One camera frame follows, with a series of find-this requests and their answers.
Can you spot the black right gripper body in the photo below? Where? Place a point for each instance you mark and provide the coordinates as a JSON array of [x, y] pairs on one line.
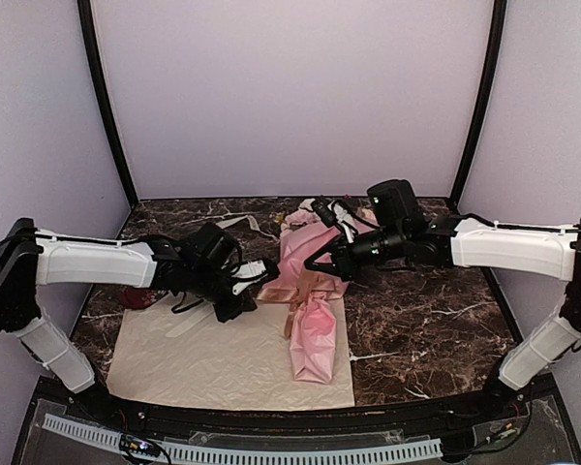
[[353, 264]]

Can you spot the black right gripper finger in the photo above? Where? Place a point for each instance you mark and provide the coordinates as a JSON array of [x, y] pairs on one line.
[[326, 268], [320, 258]]

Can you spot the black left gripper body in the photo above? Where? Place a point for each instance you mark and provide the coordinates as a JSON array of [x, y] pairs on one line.
[[224, 312]]

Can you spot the tan satin ribbon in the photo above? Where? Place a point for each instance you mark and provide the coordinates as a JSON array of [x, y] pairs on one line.
[[308, 284]]

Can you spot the pink wrapping paper sheet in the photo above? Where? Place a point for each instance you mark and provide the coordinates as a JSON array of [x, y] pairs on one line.
[[313, 340]]

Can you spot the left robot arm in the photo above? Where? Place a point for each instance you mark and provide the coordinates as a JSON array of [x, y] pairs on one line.
[[208, 264]]

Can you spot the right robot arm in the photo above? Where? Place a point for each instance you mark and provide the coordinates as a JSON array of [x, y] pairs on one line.
[[401, 231]]

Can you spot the cream wrapping paper sheet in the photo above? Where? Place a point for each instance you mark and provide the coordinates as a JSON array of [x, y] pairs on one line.
[[193, 361]]

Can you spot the red floral bowl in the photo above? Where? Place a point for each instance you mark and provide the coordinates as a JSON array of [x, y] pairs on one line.
[[140, 299]]

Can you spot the small circuit board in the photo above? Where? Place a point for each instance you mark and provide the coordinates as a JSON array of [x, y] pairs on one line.
[[131, 445]]

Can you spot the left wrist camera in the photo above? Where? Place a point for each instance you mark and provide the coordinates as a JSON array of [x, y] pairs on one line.
[[253, 272]]

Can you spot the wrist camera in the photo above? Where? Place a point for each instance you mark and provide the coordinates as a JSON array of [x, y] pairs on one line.
[[253, 272], [334, 215]]

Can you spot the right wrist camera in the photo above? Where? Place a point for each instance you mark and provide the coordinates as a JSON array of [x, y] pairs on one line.
[[334, 215]]

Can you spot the grey slotted cable duct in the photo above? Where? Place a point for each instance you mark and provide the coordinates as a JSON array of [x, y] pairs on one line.
[[217, 448]]

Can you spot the right black frame post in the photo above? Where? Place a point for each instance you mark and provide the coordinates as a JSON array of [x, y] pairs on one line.
[[483, 95]]

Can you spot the black frame post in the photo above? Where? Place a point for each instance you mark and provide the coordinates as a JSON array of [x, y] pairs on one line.
[[96, 71], [483, 95]]

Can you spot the left black frame post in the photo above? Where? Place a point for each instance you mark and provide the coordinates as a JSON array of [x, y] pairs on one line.
[[96, 71]]

